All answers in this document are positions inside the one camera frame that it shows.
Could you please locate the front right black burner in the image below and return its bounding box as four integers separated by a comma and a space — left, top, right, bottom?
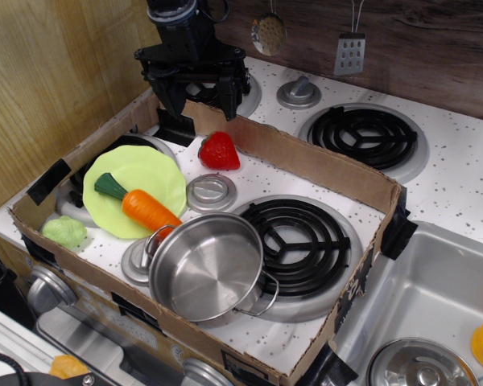
233, 195, 362, 322

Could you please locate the silver knob front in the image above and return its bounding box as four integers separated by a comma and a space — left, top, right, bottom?
121, 238, 157, 287

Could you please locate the silver oven knob right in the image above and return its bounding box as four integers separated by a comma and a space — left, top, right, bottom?
180, 358, 223, 386

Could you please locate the black cable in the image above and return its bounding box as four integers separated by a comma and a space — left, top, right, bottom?
0, 350, 33, 386

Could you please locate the stainless steel pot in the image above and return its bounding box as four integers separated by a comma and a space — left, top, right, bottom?
148, 212, 280, 327

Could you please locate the back right black burner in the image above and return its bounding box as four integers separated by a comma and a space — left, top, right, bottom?
298, 103, 429, 184

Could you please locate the silver oven knob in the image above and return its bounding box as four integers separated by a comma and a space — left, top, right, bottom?
180, 358, 223, 386
27, 265, 77, 315

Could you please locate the light green plastic plate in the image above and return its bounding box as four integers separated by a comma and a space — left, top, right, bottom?
83, 146, 187, 239

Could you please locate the silver toy sink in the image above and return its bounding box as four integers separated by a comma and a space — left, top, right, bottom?
335, 222, 483, 385

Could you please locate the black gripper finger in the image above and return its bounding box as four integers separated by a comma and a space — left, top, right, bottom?
147, 74, 186, 117
217, 68, 242, 121

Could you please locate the orange toy food piece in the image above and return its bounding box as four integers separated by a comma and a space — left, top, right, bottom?
48, 355, 89, 380

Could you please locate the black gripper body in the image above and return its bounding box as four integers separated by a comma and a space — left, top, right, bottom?
134, 14, 248, 88

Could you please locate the brown cardboard fence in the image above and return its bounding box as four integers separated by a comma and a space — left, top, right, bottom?
10, 91, 409, 385

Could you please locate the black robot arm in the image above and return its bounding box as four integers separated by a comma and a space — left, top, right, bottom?
134, 1, 250, 121

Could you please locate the silver knob centre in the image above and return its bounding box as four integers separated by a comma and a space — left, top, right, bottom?
187, 174, 237, 213

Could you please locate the red toy strawberry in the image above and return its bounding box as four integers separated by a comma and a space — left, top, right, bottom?
198, 131, 241, 170

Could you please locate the green toy lettuce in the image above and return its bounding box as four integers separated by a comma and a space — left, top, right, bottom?
42, 216, 87, 249

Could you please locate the orange toy carrot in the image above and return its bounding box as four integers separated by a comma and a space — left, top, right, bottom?
93, 173, 182, 232

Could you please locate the hanging perforated metal spoon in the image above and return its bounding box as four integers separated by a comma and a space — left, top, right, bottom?
251, 1, 287, 56

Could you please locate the silver oven knob left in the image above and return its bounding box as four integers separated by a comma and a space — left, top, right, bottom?
27, 265, 77, 315

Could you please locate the hanging metal slotted spatula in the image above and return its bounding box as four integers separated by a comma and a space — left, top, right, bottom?
333, 1, 366, 76

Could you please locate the silver knob back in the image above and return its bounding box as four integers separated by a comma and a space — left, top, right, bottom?
276, 76, 322, 109

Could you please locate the silver pot lid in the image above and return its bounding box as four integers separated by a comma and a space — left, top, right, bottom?
366, 338, 479, 386

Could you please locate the front left black burner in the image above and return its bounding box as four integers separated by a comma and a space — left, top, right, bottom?
56, 133, 177, 228

